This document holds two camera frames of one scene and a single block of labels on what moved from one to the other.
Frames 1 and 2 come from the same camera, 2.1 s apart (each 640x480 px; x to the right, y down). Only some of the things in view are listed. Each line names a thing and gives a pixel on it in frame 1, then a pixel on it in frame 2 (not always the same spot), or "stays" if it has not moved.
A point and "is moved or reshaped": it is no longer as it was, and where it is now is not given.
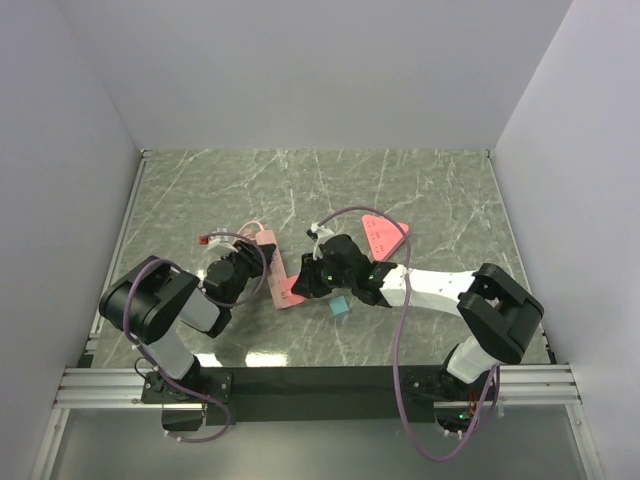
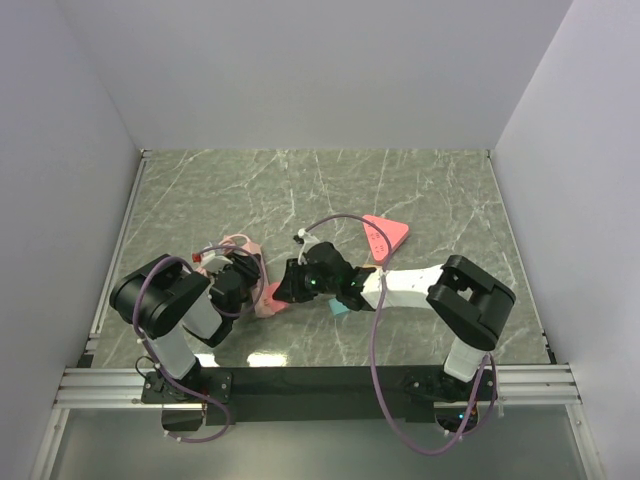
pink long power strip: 276,270 -> 268,297
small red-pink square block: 293,299 is moved or reshaped
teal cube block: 339,305 stays
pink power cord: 250,222 is moved or reshaped
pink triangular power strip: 384,235 stays
